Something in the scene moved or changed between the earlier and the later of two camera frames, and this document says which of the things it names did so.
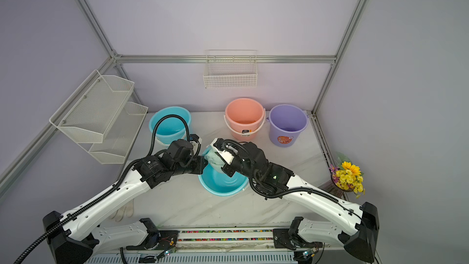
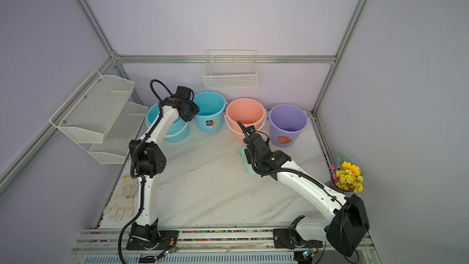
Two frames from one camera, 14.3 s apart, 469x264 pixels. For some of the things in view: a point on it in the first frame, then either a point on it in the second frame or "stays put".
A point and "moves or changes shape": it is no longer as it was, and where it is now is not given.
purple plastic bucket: (286, 122) stays put
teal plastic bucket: (217, 183) → (212, 104)
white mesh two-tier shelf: (98, 116) stays put
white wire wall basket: (230, 68) stays put
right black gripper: (230, 169) → (251, 157)
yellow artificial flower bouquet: (346, 177) stays put
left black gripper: (200, 162) → (196, 109)
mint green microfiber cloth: (214, 159) moves or changes shape
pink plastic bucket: (243, 117) stays put
